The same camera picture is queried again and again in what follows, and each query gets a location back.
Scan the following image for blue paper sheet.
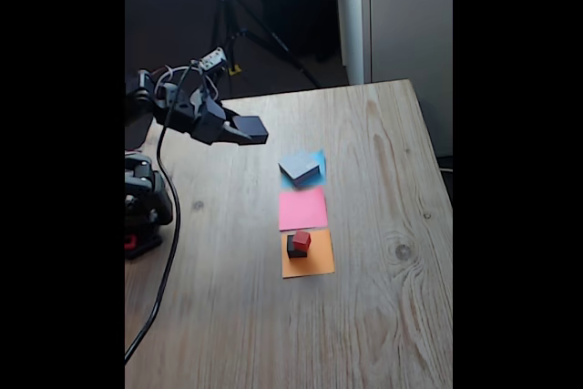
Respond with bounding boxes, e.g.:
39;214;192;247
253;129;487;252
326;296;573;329
281;148;328;189

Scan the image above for orange paper sheet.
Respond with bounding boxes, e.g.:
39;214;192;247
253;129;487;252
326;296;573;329
281;228;336;280

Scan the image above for pink paper sheet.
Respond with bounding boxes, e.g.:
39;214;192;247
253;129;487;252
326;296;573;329
278;186;329;232

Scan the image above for small dark grey cube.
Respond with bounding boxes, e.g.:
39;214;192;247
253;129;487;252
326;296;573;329
286;234;310;260

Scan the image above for red black table clamp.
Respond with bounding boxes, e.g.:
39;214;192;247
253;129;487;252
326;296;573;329
124;230;164;261

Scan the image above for white grey cabinet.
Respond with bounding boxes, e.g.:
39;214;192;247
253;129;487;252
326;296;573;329
334;0;454;158

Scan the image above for large grey square block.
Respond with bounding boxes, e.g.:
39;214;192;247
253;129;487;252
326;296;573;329
278;150;322;187

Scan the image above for small red cube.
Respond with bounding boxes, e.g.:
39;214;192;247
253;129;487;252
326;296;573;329
291;230;312;252

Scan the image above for medium black square block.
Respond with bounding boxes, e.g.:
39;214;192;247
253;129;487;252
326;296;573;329
231;115;270;146

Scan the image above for black tripod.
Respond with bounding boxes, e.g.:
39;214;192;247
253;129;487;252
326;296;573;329
202;0;322;102

